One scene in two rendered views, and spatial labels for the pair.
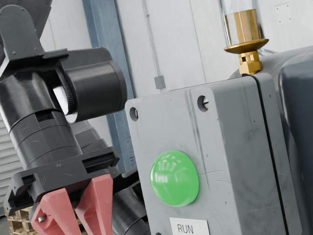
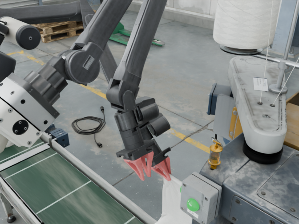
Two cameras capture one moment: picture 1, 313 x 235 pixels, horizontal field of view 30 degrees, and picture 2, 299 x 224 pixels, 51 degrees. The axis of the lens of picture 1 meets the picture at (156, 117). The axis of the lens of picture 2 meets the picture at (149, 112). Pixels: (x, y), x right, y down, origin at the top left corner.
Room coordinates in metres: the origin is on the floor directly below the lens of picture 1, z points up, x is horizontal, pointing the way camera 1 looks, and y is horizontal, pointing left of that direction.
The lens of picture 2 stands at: (-0.16, 0.16, 1.80)
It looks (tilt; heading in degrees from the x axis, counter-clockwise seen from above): 30 degrees down; 352
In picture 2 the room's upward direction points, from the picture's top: straight up
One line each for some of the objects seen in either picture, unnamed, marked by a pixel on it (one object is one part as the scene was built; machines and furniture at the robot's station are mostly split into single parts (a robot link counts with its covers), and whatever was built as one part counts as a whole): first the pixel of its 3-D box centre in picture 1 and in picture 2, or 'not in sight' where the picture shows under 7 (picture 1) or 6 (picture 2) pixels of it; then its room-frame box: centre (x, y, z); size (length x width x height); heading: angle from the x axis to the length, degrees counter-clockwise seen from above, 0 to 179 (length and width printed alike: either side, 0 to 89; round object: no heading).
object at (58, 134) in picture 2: not in sight; (51, 134); (2.04, 0.67, 0.35); 0.30 x 0.15 x 0.15; 38
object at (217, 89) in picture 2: not in sight; (219, 102); (0.81, -0.24, 1.25); 0.10 x 0.08 x 0.12; 153
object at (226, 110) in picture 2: not in sight; (253, 126); (0.66, -0.31, 1.23); 0.28 x 0.07 x 0.16; 38
